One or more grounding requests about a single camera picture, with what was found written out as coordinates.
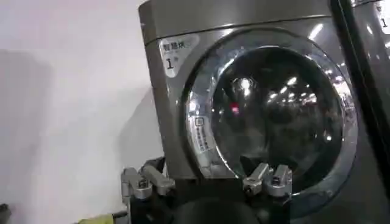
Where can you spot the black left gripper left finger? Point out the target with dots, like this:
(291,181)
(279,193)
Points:
(143,182)

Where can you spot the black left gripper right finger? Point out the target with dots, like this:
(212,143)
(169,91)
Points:
(268,180)

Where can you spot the round glass dryer door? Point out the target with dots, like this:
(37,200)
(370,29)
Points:
(271,121)

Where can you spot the yellow-green cloth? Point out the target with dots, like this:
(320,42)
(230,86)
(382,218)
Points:
(97,219)

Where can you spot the grey dryer numbered one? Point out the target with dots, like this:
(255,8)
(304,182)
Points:
(243,100)

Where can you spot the white number label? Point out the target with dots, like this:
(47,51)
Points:
(176,53)

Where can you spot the grey neighbouring dryer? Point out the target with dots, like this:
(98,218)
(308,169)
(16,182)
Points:
(373,45)

